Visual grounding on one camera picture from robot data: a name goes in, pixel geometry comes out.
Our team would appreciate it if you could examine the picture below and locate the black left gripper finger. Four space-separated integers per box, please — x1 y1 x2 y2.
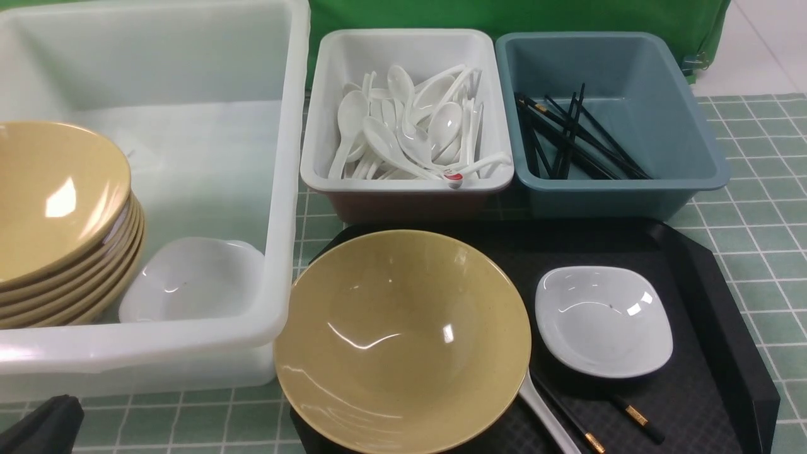
1 395 84 453

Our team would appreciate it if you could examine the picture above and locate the tan noodle bowl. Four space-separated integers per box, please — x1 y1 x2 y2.
274 230 532 453

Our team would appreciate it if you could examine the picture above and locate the black chopstick gold band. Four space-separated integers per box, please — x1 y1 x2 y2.
608 393 666 445
529 368 607 453

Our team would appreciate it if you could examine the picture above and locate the white soup spoon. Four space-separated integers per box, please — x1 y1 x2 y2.
427 102 462 160
387 64 415 137
363 116 441 180
328 90 369 179
518 368 581 454

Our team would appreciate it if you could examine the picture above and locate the white square sauce dish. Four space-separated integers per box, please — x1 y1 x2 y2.
534 265 674 379

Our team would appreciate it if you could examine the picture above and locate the top stacked tan bowl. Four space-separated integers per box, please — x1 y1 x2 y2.
1 121 132 289

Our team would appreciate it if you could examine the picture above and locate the white dish in tub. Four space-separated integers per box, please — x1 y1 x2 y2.
119 236 264 323

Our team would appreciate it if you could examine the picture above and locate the large translucent white tub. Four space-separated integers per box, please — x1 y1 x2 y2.
2 1 311 404

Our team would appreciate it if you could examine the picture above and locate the white spoon bin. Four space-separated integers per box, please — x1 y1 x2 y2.
300 28 515 224

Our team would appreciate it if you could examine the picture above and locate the white spoon with red sticker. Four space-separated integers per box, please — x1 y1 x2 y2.
433 153 512 189

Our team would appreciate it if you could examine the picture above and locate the white soup spoon top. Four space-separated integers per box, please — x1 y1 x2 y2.
387 64 415 137

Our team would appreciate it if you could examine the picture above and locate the black chopstick in bin crossing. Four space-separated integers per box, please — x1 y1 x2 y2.
545 95 652 180

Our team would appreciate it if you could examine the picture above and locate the black chopstick in bin upright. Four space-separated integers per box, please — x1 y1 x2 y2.
557 83 586 179

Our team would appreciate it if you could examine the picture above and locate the blue-grey chopstick bin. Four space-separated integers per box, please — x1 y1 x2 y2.
495 32 730 221

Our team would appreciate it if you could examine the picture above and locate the black serving tray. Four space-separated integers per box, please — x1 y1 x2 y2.
290 218 781 454

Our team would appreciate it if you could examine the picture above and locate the green checked tablecloth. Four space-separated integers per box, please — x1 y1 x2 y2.
0 93 807 454

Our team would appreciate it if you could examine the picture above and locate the green backdrop cloth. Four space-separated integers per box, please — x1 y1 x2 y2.
308 1 730 71

